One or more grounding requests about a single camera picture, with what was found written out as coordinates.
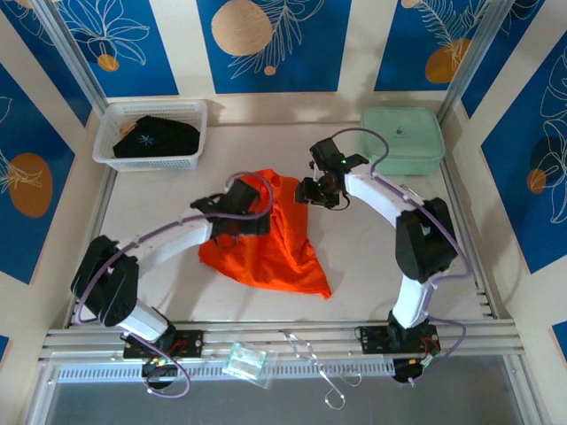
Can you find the orange t-shirt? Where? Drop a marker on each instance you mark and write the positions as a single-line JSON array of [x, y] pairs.
[[274, 257]]

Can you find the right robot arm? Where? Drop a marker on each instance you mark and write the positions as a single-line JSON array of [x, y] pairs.
[[376, 195]]

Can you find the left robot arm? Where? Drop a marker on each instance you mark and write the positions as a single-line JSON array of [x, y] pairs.
[[177, 243]]

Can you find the green plastic container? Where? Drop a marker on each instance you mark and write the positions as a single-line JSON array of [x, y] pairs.
[[412, 150]]

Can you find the black t-shirt with blue print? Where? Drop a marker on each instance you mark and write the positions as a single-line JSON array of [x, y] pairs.
[[168, 137]]

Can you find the white plastic basket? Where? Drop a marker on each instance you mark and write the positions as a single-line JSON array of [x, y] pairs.
[[146, 164]]

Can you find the clear plastic bag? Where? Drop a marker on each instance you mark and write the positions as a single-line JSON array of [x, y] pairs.
[[243, 358]]

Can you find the tan tag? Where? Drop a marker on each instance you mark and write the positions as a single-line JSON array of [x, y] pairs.
[[128, 128]]

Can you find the black left controller module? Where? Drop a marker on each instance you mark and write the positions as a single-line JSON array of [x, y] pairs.
[[159, 376]]

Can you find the black controller module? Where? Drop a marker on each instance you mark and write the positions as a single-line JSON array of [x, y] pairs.
[[159, 376], [405, 371]]

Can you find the black right controller module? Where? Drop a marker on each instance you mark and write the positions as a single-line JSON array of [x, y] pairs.
[[405, 371]]

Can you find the aluminium front frame rail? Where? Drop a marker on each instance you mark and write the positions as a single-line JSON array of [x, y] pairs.
[[248, 334]]

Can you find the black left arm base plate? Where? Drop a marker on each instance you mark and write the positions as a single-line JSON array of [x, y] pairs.
[[190, 343]]

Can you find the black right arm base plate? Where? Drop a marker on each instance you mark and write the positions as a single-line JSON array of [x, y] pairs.
[[372, 338]]

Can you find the aluminium side rail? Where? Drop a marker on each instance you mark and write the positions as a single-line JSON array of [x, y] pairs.
[[480, 288]]

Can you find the aluminium corner post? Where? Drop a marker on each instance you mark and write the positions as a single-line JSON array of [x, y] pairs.
[[474, 53], [71, 57]]

